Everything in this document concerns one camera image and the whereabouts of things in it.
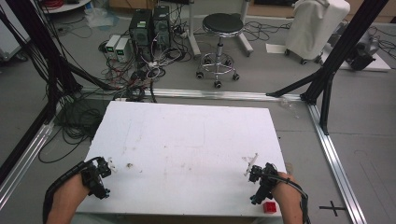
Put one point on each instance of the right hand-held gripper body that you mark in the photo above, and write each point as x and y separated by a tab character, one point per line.
264	183

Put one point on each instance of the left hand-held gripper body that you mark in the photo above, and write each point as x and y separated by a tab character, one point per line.
95	179

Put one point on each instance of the person's right hand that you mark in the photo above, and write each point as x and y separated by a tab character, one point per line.
286	188

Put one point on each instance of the person's left hand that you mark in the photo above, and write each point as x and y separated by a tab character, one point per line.
73	191

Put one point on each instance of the red cube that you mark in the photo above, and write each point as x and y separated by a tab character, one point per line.
269	207

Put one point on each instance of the crumpled clear plastic wrap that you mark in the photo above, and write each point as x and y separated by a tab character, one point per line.
289	107

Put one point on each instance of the white power strip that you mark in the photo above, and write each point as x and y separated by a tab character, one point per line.
152	64

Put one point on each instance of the white power supply unit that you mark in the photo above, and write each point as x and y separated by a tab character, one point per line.
122	49
112	45

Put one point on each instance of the white paper sheet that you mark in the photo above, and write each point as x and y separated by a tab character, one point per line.
275	48

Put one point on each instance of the black computer tower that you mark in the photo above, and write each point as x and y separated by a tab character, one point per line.
162	26
141	34

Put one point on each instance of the black round stool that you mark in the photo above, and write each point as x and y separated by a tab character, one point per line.
222	25

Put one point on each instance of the clear plastic bag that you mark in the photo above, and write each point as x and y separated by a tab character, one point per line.
101	17

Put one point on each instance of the white covered cart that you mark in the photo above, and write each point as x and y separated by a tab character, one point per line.
314	28

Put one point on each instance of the black machine on board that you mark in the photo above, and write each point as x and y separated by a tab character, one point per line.
362	53

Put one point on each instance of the white floor board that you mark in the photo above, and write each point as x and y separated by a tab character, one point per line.
381	64

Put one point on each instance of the round white table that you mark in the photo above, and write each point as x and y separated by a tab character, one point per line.
67	6

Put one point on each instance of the long aluminium floor rail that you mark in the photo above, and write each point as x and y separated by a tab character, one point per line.
218	94

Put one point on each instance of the white desk frame legs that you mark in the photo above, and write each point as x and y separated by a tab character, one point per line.
194	40

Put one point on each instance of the black braced frame post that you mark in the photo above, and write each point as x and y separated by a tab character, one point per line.
339	49

